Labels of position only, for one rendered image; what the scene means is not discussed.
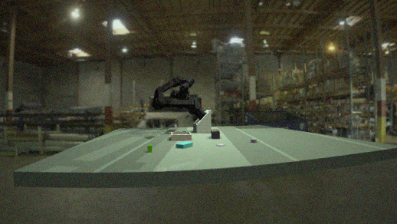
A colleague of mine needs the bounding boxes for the teal flat block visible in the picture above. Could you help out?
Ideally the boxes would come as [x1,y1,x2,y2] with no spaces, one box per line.
[176,142,192,149]

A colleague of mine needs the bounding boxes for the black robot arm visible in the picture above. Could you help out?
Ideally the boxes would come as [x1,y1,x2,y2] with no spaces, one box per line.
[152,75,207,120]

